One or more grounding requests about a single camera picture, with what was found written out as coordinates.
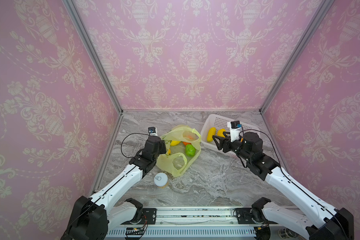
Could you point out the black mounting plate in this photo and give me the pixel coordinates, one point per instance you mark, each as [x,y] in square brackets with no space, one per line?
[149,216]
[250,216]

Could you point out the metal can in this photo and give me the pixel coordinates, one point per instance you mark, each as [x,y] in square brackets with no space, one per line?
[287,234]

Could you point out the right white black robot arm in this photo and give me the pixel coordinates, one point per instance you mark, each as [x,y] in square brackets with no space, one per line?
[319,220]

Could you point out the yellow-green plastic bag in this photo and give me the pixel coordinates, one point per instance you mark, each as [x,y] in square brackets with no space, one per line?
[175,161]

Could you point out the yellow lemon fruit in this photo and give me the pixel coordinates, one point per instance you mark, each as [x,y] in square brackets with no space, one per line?
[221,133]

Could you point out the small circuit board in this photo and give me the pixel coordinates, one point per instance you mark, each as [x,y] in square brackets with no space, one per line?
[135,232]

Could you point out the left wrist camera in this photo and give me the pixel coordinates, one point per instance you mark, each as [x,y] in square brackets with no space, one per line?
[152,131]

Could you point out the yellow banana fruit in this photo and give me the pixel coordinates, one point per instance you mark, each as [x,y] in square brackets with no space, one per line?
[211,133]

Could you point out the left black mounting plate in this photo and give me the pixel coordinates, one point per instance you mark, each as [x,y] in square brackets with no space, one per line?
[149,216]

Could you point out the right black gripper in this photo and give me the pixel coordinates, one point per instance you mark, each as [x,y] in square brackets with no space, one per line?
[225,144]

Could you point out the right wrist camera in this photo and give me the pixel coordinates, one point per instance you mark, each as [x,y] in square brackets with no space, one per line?
[235,130]

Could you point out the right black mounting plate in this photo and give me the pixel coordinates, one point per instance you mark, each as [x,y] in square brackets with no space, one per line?
[250,216]

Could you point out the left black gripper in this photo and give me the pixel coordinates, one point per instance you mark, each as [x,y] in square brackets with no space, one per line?
[162,145]

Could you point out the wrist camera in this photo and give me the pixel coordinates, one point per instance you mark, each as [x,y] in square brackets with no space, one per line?
[235,130]
[152,131]

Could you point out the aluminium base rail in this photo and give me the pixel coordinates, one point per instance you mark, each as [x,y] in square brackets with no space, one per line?
[200,223]

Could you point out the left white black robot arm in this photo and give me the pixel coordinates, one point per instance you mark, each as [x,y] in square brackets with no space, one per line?
[92,217]

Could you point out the yellow mango fruit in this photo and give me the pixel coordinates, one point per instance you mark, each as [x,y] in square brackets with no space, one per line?
[174,143]

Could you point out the green fruit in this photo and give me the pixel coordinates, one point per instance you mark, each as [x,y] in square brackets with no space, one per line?
[190,150]

